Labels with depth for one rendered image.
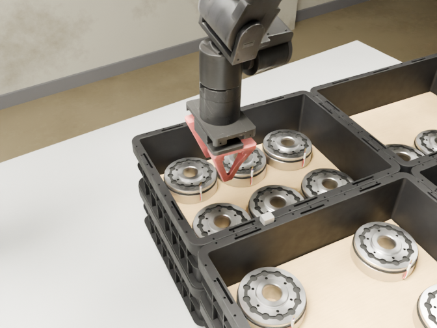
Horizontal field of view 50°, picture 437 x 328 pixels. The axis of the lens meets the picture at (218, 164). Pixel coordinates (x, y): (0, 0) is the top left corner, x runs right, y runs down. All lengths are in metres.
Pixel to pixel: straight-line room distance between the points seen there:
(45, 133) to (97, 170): 1.45
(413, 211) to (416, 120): 0.38
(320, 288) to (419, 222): 0.21
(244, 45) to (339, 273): 0.42
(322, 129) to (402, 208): 0.24
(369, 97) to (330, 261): 0.49
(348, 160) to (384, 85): 0.29
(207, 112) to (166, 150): 0.30
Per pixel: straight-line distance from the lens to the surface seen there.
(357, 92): 1.13
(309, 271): 0.79
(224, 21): 0.54
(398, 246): 0.82
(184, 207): 0.88
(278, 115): 1.01
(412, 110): 1.22
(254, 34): 0.55
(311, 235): 0.79
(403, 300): 0.80
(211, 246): 0.68
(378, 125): 1.14
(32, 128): 2.69
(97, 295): 0.94
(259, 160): 0.93
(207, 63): 0.59
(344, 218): 0.81
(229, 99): 0.62
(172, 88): 2.86
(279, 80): 1.53
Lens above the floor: 1.45
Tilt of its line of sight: 40 degrees down
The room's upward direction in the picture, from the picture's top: straight up
